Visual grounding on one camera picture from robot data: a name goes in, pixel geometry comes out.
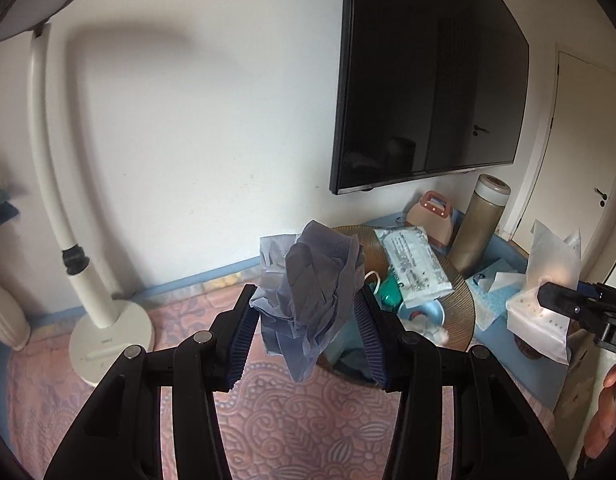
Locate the purple packet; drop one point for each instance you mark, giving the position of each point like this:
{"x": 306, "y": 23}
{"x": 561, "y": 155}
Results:
{"x": 313, "y": 285}

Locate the black flat screen television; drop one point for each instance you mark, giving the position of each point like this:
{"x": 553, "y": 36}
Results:
{"x": 427, "y": 85}

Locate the blue tissue box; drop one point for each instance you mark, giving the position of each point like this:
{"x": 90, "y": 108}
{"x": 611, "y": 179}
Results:
{"x": 492, "y": 305}

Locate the white desk lamp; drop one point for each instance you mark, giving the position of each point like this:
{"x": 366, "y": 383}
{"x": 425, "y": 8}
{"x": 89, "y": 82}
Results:
{"x": 88, "y": 290}

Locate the blue round container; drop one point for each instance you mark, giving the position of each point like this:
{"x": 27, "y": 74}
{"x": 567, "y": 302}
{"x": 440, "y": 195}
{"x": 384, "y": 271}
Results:
{"x": 430, "y": 312}

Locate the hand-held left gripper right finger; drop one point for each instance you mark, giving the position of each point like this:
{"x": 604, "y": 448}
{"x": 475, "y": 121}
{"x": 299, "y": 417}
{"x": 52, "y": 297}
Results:
{"x": 375, "y": 345}

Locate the brown round object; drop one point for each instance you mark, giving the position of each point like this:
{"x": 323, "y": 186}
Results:
{"x": 527, "y": 351}

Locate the amber glass bowl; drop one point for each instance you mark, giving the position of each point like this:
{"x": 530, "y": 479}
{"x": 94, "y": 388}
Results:
{"x": 462, "y": 320}

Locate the person's right hand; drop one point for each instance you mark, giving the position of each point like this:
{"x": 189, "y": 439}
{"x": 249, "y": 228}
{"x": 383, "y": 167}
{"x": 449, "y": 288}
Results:
{"x": 605, "y": 415}

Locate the white door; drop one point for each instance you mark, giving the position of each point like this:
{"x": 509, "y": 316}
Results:
{"x": 577, "y": 135}

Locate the gold thermos bottle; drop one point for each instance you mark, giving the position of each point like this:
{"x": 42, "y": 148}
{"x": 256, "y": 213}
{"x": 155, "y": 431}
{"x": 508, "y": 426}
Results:
{"x": 480, "y": 225}

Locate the green soft packet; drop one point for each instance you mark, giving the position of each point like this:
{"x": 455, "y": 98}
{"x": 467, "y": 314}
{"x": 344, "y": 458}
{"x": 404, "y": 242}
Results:
{"x": 390, "y": 294}

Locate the white plush toy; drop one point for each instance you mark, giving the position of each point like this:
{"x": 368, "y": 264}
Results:
{"x": 432, "y": 334}

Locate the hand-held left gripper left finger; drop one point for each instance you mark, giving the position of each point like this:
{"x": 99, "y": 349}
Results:
{"x": 240, "y": 345}

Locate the pink floral blanket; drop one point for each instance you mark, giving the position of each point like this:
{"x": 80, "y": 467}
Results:
{"x": 298, "y": 435}

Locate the translucent tissue pack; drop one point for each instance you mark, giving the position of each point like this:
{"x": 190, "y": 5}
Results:
{"x": 537, "y": 315}

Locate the grey wet wipes pack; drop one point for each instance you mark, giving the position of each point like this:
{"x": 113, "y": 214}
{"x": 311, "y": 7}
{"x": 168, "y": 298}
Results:
{"x": 412, "y": 265}

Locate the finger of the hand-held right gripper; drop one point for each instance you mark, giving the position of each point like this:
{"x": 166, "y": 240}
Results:
{"x": 587, "y": 286}
{"x": 562, "y": 300}

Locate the white ribbed vase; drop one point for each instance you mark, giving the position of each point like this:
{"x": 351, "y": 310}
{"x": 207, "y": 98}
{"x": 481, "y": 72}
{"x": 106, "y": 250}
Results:
{"x": 5, "y": 320}

